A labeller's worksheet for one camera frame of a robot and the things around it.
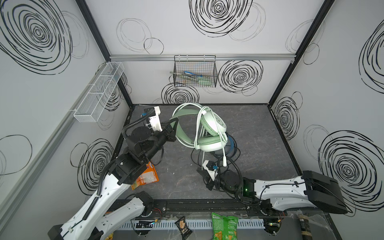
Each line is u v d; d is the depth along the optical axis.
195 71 0.89
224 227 0.65
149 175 0.81
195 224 0.70
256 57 1.84
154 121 0.51
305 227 0.67
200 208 0.75
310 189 0.47
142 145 0.42
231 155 0.92
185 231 0.67
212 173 0.64
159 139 0.51
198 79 0.85
